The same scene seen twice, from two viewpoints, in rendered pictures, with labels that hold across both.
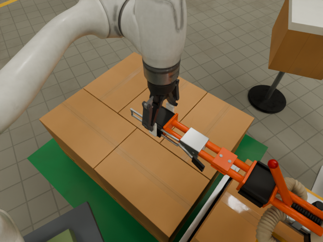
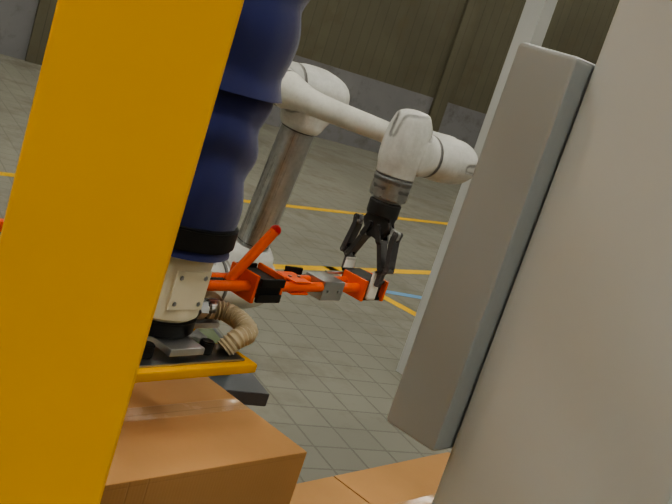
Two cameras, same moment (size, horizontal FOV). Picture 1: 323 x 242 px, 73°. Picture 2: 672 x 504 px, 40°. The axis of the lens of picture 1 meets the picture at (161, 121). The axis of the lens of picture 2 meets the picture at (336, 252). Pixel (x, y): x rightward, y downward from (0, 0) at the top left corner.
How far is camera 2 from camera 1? 2.14 m
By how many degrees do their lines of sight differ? 80
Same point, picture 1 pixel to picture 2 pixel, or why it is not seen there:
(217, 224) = (200, 382)
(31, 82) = (339, 111)
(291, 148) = not seen: outside the picture
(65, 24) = not seen: hidden behind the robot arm
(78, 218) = (245, 382)
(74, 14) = not seen: hidden behind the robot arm
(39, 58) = (358, 114)
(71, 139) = (402, 471)
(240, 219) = (199, 398)
